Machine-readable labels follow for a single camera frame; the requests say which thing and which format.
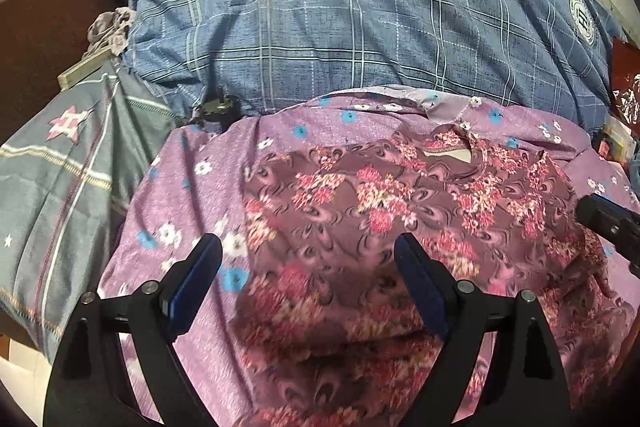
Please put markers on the maroon floral shirt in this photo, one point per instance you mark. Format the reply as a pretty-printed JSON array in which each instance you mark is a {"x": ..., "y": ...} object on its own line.
[{"x": 350, "y": 217}]

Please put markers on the black power plug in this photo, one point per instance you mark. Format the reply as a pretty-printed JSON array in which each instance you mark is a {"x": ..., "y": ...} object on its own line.
[{"x": 216, "y": 109}]

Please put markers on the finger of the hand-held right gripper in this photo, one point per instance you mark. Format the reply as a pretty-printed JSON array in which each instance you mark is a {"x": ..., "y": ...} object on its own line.
[{"x": 607, "y": 212}]

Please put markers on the brown headboard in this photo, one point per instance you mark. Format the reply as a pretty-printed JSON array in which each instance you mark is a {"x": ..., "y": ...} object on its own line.
[{"x": 45, "y": 17}]

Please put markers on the red plastic bag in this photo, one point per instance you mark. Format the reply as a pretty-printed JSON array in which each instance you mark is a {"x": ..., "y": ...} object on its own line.
[{"x": 626, "y": 82}]

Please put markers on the white flat box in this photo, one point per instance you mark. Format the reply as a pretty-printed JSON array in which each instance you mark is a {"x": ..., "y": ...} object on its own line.
[{"x": 82, "y": 69}]

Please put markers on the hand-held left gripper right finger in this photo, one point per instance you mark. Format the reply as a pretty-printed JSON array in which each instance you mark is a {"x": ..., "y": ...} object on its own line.
[{"x": 417, "y": 279}]

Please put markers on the purple floral bed sheet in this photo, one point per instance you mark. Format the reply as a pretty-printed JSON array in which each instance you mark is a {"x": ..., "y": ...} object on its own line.
[{"x": 180, "y": 187}]

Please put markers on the crumpled lilac cloth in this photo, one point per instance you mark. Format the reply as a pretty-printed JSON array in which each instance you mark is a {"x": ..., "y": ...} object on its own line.
[{"x": 110, "y": 32}]

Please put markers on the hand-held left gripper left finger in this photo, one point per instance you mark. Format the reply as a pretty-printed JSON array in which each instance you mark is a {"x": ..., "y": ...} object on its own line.
[{"x": 197, "y": 279}]

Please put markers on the blue plaid quilt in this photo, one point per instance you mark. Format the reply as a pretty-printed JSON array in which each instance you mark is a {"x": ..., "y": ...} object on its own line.
[{"x": 310, "y": 17}]

